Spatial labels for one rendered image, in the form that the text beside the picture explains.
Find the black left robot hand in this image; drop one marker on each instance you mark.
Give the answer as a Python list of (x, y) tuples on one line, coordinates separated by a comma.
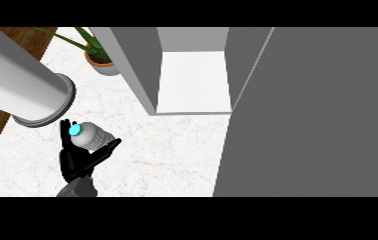
[(73, 160)]

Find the clear water bottle blue cap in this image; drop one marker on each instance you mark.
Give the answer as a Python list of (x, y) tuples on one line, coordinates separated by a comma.
[(91, 138)]

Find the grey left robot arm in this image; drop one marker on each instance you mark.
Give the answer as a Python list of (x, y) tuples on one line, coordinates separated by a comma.
[(76, 188)]

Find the grey cabinet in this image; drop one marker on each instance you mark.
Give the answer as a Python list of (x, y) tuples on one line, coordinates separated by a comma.
[(189, 71)]

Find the white cylindrical appliance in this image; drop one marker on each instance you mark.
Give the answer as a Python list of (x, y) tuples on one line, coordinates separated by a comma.
[(29, 86)]

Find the potted green plant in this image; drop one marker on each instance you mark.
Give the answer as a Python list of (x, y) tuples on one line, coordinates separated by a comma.
[(96, 55)]

